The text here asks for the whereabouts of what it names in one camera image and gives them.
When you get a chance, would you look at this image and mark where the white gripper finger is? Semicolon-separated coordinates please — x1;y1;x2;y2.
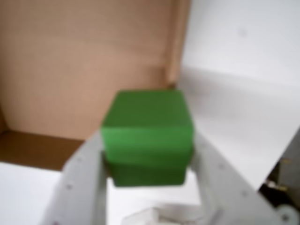
43;130;111;225
190;133;281;225

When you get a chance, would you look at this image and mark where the green wooden cube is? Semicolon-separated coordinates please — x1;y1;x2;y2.
100;89;196;188

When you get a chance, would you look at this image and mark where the brown cardboard box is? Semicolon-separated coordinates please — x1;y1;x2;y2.
0;0;192;172

